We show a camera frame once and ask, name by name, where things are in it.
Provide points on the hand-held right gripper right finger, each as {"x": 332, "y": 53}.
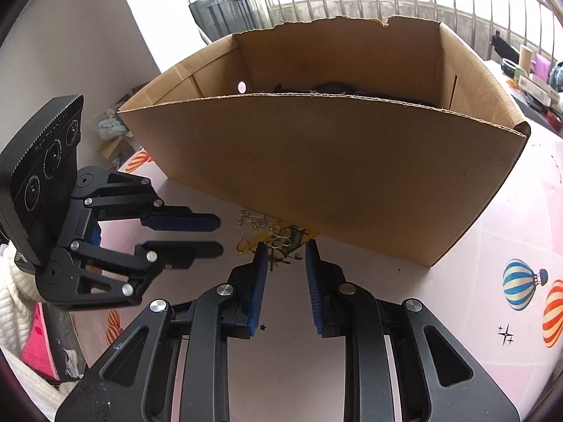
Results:
{"x": 314, "y": 290}

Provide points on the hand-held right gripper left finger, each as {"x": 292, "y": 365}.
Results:
{"x": 257, "y": 299}

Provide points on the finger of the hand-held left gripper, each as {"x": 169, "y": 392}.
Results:
{"x": 189, "y": 252}
{"x": 189, "y": 223}

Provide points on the gold loop brooch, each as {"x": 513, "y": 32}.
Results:
{"x": 281, "y": 241}

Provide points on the gold jewellery pieces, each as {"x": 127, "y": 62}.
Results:
{"x": 253, "y": 218}

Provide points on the brown cardboard box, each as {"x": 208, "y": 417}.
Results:
{"x": 330, "y": 162}

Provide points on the person's left forearm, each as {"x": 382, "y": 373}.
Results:
{"x": 17, "y": 299}

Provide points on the silver letter brooch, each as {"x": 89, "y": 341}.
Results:
{"x": 269, "y": 228}

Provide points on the cardboard box with clutter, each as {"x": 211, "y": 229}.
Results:
{"x": 115, "y": 147}

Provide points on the blue white plastic bag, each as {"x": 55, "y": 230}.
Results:
{"x": 112, "y": 127}

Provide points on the pink printed table cover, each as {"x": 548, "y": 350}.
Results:
{"x": 462, "y": 316}

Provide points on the black wrist watch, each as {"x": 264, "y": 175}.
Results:
{"x": 334, "y": 87}

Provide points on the person's white knit sweater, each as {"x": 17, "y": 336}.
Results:
{"x": 39, "y": 389}

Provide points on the dark grey laundry bin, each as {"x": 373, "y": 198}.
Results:
{"x": 224, "y": 13}

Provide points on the grey side table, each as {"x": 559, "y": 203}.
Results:
{"x": 495, "y": 68}

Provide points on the red tape roll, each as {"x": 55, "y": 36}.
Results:
{"x": 554, "y": 118}

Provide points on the black round dish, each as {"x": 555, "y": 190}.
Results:
{"x": 510, "y": 67}

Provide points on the metal balcony railing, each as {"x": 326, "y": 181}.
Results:
{"x": 396, "y": 2}

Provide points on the white flat box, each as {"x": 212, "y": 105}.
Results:
{"x": 539, "y": 88}

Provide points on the black stand device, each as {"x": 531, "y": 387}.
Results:
{"x": 501, "y": 46}

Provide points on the cardboard tube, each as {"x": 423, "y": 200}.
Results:
{"x": 526, "y": 56}

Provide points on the pink cup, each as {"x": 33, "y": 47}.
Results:
{"x": 543, "y": 65}

